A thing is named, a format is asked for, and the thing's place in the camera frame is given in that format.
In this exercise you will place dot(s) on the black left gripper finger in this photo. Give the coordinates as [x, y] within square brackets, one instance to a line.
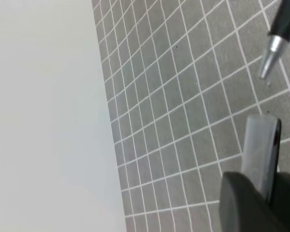
[242, 208]

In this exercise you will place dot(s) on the translucent grey pen cap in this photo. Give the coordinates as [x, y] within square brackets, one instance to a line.
[261, 151]

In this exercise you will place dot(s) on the black pen silver tip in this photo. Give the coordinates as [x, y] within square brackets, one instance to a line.
[278, 39]

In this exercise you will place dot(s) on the grey grid tablecloth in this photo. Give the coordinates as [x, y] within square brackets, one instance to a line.
[181, 79]

